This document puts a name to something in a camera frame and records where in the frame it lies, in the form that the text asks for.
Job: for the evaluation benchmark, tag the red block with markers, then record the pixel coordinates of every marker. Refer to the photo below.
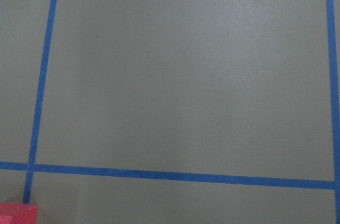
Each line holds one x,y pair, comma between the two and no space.
17,213

